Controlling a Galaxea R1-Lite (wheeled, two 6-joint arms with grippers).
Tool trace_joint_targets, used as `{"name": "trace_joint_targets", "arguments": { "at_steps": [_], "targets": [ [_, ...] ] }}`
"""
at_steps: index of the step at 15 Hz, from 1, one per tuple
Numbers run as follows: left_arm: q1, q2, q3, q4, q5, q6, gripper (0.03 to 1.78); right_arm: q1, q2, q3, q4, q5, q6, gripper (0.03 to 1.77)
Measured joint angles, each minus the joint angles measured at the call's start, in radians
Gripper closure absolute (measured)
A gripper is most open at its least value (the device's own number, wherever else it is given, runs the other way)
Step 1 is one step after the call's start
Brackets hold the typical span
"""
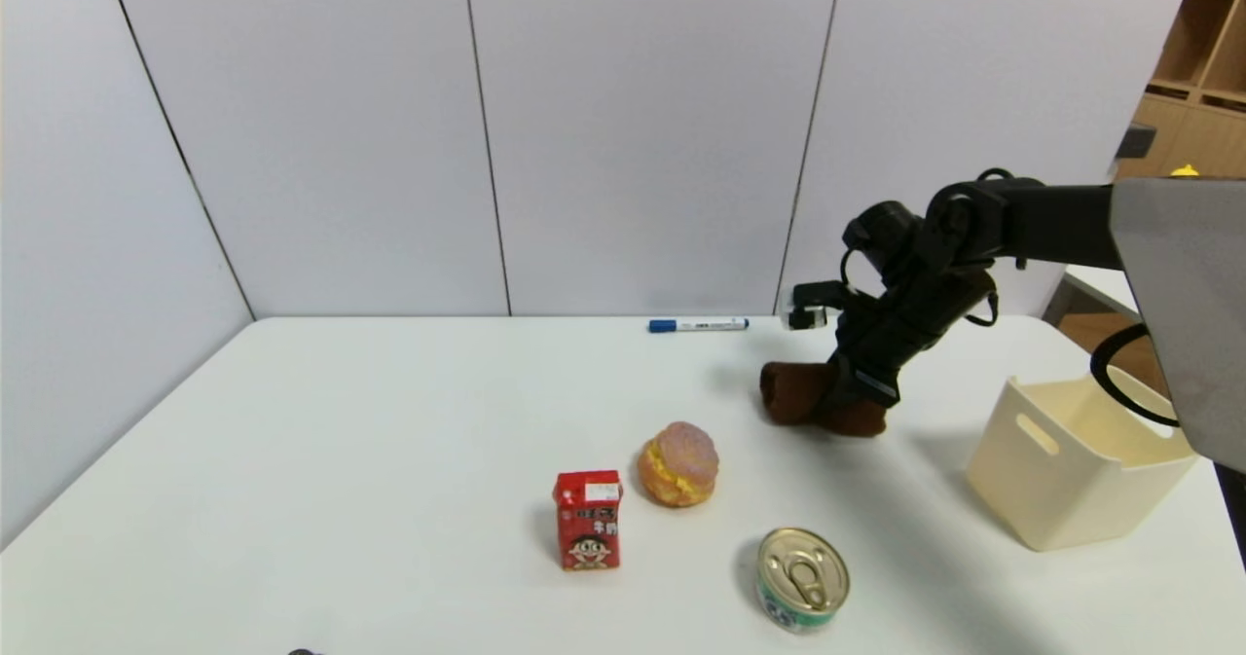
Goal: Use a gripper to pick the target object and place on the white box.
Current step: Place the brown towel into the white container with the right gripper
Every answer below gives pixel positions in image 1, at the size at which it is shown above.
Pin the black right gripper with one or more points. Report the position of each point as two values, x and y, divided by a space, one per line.
869 386

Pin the brown towel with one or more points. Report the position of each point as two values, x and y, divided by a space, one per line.
788 392

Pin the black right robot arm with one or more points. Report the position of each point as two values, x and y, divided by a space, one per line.
1178 275

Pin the cream white plastic box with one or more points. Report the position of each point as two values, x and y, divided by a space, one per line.
1061 480

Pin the blue white marker pen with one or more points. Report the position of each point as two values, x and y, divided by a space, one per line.
698 325

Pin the cream puff pastry toy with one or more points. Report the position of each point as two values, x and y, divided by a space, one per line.
678 463

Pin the green label tin can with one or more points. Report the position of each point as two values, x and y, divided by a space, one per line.
802 579

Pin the white side table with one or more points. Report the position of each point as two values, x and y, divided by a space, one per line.
1100 290

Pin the red milk carton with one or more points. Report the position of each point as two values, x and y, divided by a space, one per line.
588 521

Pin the black partition clamp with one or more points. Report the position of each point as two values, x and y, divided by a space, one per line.
1134 139

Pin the yellow lemon toy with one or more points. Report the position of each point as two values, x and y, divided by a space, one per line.
1185 171

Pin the wooden shelf unit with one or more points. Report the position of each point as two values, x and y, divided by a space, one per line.
1202 52

